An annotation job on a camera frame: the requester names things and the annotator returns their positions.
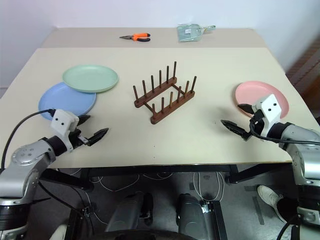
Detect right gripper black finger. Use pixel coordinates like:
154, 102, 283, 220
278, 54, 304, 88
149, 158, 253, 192
237, 103, 255, 115
220, 119, 250, 142

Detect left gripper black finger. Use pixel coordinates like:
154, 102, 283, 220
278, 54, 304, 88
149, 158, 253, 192
77, 114, 92, 126
87, 127, 110, 147

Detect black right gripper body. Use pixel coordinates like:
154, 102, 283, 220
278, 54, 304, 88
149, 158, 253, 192
248, 110, 269, 140

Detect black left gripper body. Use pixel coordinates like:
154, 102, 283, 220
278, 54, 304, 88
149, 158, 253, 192
67, 123, 90, 151

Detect brown wooden dish rack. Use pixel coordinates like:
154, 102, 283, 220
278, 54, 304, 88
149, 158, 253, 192
132, 61, 198, 125

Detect pink plate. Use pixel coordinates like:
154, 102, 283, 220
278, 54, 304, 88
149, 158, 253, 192
234, 80, 290, 119

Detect light blue plate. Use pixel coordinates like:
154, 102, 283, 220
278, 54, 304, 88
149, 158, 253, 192
37, 81, 98, 121

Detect light green plate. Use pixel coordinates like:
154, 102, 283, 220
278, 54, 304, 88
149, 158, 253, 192
62, 64, 120, 94

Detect white shoe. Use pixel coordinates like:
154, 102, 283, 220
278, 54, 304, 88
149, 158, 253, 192
257, 184, 285, 209

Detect dark grey rounded shape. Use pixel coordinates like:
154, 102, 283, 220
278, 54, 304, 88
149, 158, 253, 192
104, 191, 154, 234
176, 193, 210, 235

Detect black trouser leg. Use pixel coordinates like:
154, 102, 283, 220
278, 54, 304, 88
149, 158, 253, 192
274, 196, 300, 224

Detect pale green packaged dustpan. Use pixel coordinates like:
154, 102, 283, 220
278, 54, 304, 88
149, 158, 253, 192
176, 23, 216, 43

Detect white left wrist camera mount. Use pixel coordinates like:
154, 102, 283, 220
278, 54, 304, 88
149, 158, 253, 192
51, 109, 80, 153

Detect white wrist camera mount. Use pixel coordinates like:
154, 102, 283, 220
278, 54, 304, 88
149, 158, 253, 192
51, 109, 80, 153
251, 94, 285, 140

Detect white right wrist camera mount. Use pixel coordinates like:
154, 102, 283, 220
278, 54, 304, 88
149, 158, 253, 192
251, 94, 285, 140

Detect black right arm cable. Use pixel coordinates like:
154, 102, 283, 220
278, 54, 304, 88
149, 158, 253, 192
249, 116, 320, 146

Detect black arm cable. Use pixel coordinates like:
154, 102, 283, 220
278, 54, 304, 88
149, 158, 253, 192
249, 116, 320, 146
0, 108, 56, 169

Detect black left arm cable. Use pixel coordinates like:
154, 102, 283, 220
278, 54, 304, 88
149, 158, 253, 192
0, 108, 56, 169

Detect white floor cable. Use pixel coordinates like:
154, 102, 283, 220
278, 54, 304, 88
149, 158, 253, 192
94, 173, 141, 193
192, 171, 226, 202

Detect black metal table frame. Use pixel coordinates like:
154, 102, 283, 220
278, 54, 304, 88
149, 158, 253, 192
37, 163, 294, 240

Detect orange handled pliers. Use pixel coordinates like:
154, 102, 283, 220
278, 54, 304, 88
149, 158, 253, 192
119, 32, 152, 43

